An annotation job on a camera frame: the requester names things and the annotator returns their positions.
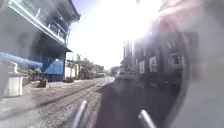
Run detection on green trees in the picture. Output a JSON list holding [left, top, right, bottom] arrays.
[[75, 53, 107, 80]]

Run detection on building with balcony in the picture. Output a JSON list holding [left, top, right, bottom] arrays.
[[0, 0, 82, 83]]

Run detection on pale concrete roadside strip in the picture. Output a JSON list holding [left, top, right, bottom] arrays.
[[0, 78, 101, 111]]

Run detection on robot's own part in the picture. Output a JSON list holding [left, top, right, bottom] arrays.
[[70, 99, 88, 128], [138, 109, 157, 128]]

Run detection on white low wall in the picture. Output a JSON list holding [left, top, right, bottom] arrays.
[[3, 61, 31, 98]]

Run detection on vehicle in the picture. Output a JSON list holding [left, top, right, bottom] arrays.
[[114, 67, 136, 81]]

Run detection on potted green plant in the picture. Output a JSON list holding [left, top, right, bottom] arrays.
[[29, 66, 49, 89]]

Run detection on dark building with windows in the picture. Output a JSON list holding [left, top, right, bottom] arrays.
[[120, 0, 224, 91]]

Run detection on grey asphalt road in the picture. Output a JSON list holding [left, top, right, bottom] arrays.
[[0, 76, 183, 128]]

